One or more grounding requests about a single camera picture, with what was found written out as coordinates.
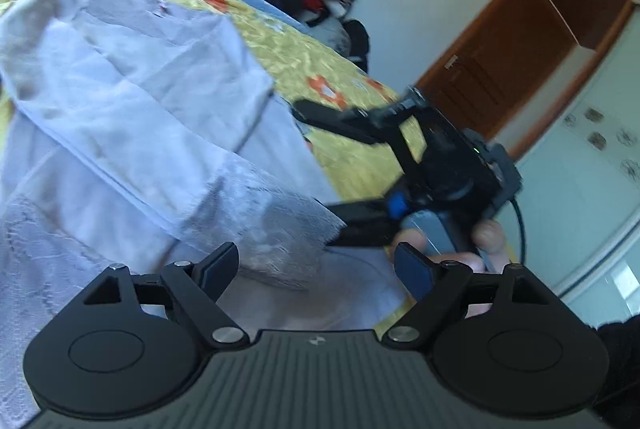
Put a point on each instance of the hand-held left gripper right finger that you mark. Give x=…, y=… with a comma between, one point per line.
x=412, y=271

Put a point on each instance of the brown wooden door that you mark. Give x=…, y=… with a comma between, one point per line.
x=500, y=59

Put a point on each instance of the white fabric bundle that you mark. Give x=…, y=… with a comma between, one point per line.
x=332, y=36

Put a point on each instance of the yellow floral bedspread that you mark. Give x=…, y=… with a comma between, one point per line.
x=300, y=54

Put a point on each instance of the person's right hand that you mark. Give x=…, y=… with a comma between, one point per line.
x=487, y=236

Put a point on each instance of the black backpack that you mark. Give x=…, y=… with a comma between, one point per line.
x=357, y=41

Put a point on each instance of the white flower-print wardrobe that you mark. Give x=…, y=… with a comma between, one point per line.
x=575, y=189

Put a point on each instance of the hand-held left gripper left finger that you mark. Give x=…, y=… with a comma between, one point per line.
x=220, y=270

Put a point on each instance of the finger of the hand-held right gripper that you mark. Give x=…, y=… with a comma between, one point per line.
x=360, y=221
x=340, y=121

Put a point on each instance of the pale lilac lace-trimmed garment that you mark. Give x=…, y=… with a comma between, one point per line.
x=125, y=84

